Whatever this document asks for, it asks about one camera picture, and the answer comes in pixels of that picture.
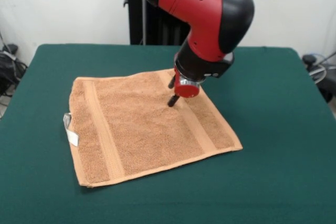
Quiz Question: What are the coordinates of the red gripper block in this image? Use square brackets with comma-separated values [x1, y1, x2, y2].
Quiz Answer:
[167, 66, 202, 108]

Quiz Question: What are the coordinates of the tan terry towel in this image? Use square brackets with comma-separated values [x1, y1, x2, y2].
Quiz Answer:
[62, 69, 243, 189]

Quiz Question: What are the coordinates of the dark green table cloth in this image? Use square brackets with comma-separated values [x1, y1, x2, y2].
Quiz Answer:
[0, 43, 336, 224]

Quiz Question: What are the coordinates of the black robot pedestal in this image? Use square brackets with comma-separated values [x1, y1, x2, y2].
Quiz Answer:
[122, 0, 232, 46]

